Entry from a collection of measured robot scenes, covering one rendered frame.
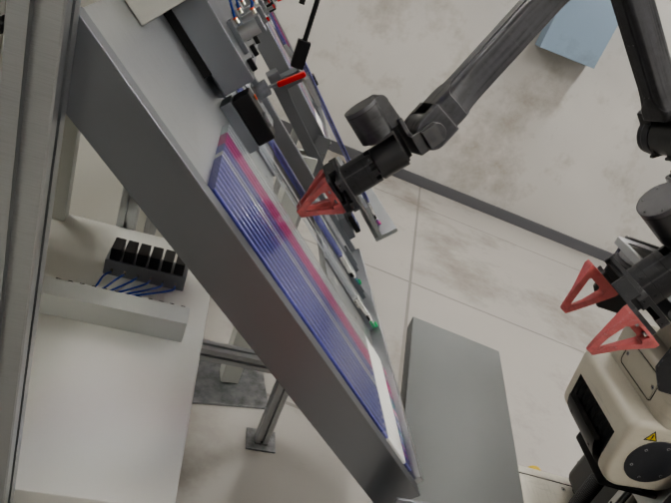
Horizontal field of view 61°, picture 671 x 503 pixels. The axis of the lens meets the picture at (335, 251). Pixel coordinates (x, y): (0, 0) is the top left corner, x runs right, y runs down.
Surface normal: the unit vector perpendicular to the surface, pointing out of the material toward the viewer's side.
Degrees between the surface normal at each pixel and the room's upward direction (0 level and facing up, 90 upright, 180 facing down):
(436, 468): 0
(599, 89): 90
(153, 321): 90
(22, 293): 90
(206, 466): 0
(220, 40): 90
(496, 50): 73
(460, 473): 0
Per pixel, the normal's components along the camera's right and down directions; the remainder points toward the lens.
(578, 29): -0.17, 0.41
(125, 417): 0.33, -0.83
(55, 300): 0.10, 0.50
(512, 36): 0.23, 0.25
